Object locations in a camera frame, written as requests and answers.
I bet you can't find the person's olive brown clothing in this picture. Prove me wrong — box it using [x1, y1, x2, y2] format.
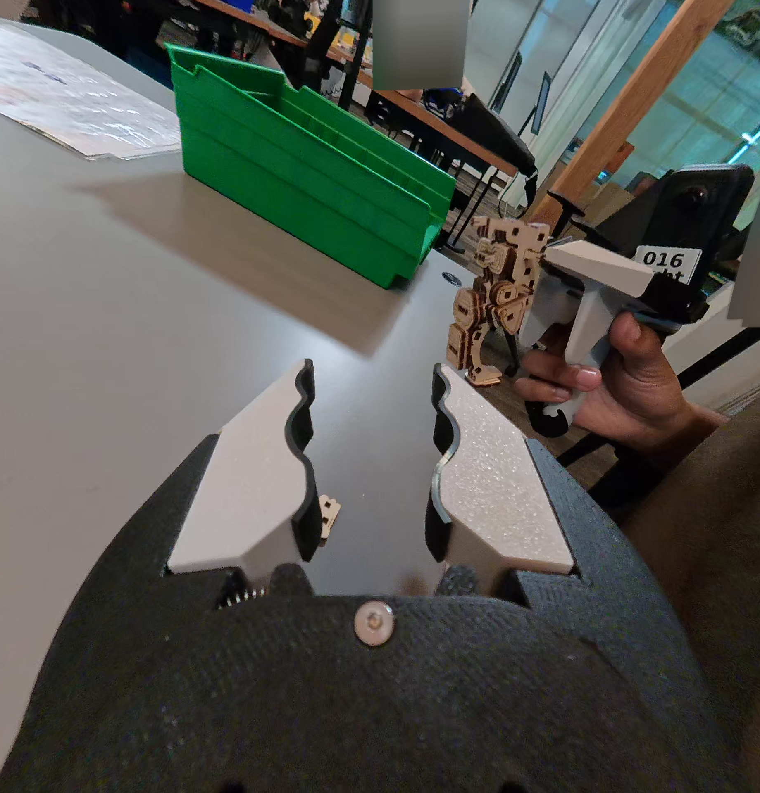
[615, 496, 760, 793]

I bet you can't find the printed instruction sheet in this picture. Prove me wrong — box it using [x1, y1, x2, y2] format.
[0, 21, 182, 162]

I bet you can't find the wooden post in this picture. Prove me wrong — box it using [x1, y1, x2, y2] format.
[529, 0, 737, 227]

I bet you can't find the person's right hand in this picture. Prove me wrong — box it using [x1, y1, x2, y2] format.
[514, 311, 697, 448]

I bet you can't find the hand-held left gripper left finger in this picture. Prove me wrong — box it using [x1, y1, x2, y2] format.
[167, 358, 324, 583]

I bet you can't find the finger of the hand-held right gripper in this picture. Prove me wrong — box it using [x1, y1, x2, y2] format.
[543, 239, 658, 298]

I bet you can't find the black bag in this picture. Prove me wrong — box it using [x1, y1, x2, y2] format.
[445, 93, 538, 180]

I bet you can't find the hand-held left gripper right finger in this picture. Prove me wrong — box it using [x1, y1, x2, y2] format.
[424, 363, 577, 596]

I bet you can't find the black monitor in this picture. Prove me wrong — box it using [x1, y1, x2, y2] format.
[491, 52, 523, 115]
[531, 71, 553, 134]

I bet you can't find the green plastic storage bin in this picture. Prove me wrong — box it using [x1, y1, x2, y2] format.
[164, 43, 457, 290]

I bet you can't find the grey desk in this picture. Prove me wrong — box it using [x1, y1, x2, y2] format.
[0, 15, 579, 793]

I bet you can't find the wooden robot model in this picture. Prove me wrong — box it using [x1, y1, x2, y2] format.
[447, 216, 551, 386]

